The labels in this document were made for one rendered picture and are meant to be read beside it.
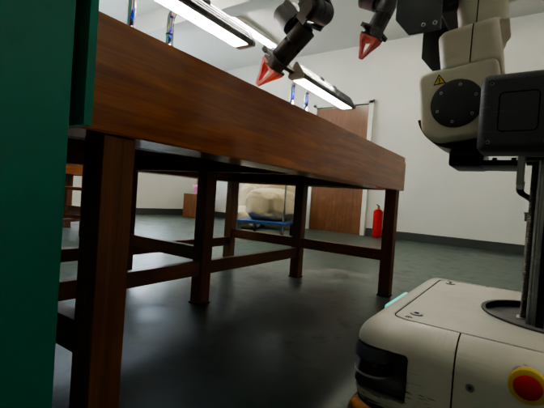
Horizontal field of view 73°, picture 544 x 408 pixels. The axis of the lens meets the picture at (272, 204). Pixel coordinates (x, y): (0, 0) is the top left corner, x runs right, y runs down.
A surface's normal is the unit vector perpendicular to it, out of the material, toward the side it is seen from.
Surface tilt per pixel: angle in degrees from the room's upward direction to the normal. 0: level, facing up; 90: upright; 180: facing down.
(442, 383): 90
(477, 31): 90
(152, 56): 90
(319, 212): 90
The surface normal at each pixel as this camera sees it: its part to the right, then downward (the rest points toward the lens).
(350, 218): -0.57, -0.03
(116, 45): 0.82, 0.07
